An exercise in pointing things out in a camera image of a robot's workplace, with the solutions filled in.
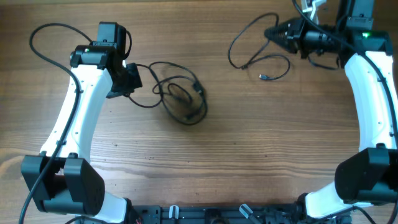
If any separated thin black cable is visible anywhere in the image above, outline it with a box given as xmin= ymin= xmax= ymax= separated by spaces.
xmin=227 ymin=12 xmax=292 ymax=81

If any black cable bundle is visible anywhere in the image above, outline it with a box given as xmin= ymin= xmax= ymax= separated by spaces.
xmin=126 ymin=60 xmax=208 ymax=126

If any right camera cable black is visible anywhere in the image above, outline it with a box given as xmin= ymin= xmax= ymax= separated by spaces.
xmin=291 ymin=0 xmax=398 ymax=224

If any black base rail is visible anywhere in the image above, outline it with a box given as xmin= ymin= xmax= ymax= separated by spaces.
xmin=134 ymin=204 xmax=353 ymax=224

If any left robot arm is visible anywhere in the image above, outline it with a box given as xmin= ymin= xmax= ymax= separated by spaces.
xmin=21 ymin=22 xmax=142 ymax=223

